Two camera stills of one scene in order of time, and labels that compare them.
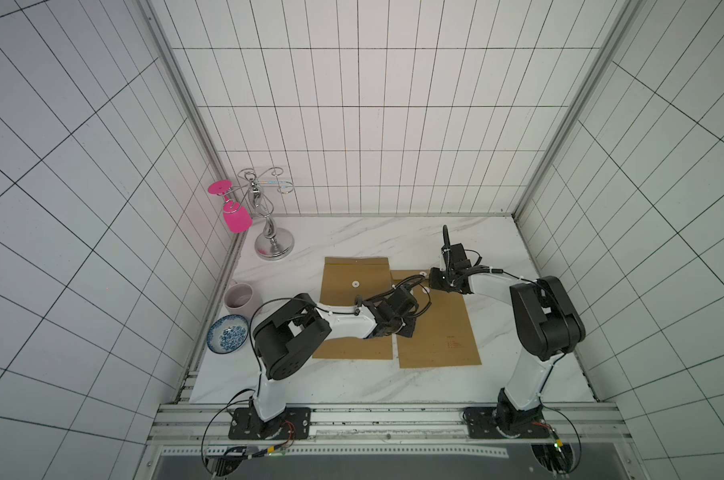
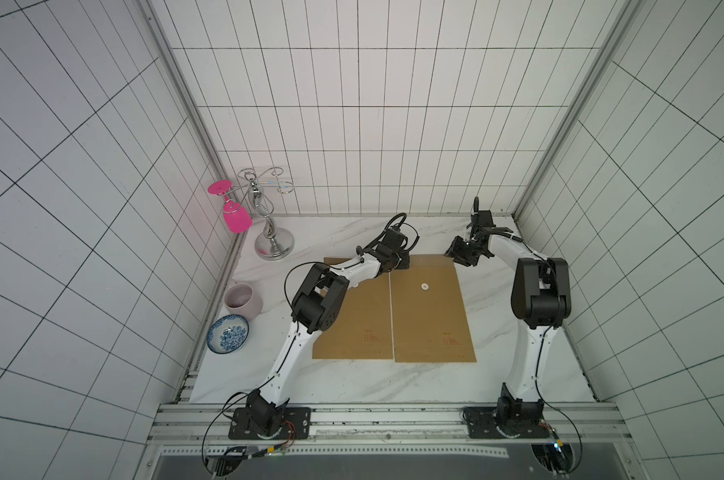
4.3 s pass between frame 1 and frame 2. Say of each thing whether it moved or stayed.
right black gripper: moved
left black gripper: moved
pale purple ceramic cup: stayed
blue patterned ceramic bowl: stayed
